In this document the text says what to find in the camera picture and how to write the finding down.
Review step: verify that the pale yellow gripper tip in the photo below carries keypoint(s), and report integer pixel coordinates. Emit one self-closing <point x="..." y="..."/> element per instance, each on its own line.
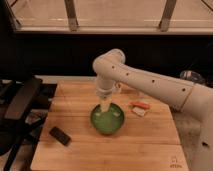
<point x="105" y="104"/>

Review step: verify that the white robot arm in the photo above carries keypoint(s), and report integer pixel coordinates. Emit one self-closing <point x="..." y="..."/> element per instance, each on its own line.
<point x="183" y="95"/>

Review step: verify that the green ceramic bowl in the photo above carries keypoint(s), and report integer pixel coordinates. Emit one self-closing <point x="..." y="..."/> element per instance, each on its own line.
<point x="107" y="122"/>

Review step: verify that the small clear glass bottle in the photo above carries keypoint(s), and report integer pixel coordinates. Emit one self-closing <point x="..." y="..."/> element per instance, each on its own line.
<point x="118" y="87"/>

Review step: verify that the white small block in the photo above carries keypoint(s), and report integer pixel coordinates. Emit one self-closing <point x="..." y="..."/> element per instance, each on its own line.
<point x="139" y="111"/>

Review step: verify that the wooden cutting board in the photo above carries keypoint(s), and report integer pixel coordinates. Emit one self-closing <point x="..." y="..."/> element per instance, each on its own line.
<point x="148" y="143"/>

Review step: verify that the black office chair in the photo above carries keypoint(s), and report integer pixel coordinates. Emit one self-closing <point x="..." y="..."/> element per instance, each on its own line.
<point x="13" y="127"/>

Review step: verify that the blue grey bowl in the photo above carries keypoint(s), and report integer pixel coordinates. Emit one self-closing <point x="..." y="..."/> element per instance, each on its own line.
<point x="192" y="76"/>

